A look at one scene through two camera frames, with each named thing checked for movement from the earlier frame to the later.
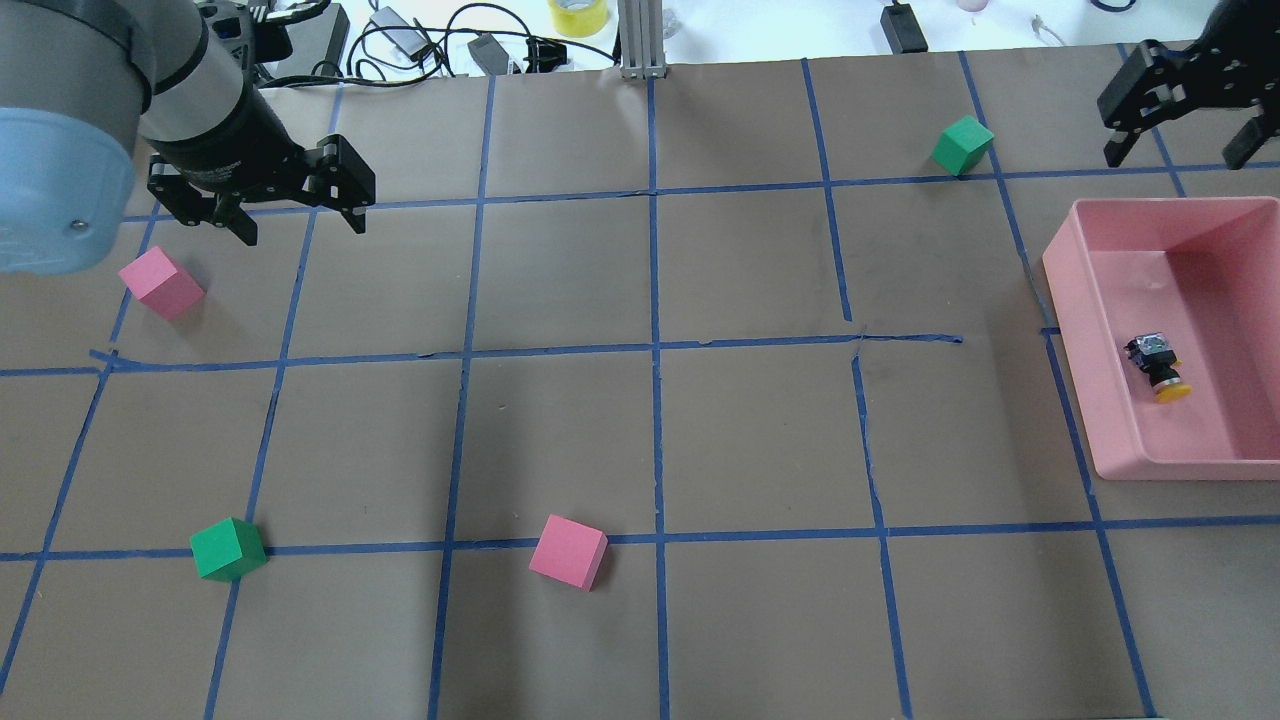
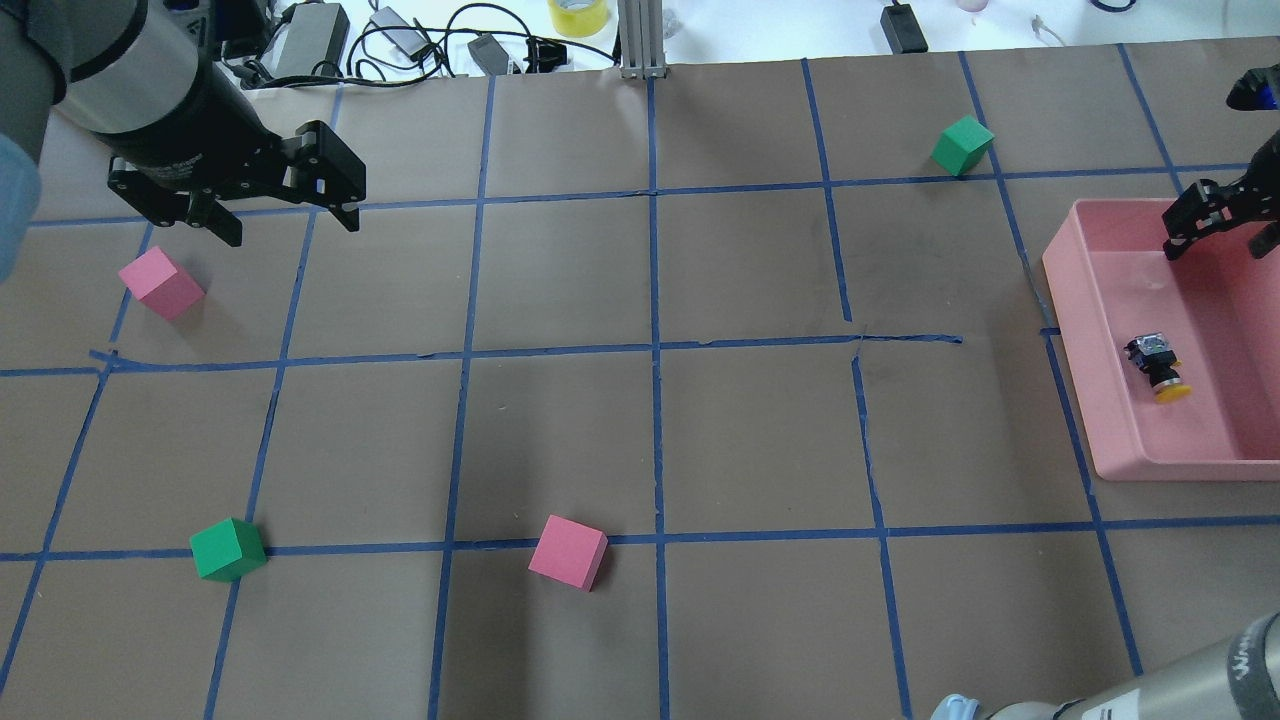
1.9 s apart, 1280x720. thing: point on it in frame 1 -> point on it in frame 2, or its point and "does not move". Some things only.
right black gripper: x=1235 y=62 -> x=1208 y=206
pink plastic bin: x=1205 y=271 does not move
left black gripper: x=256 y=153 does not move
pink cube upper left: x=163 y=285 does not move
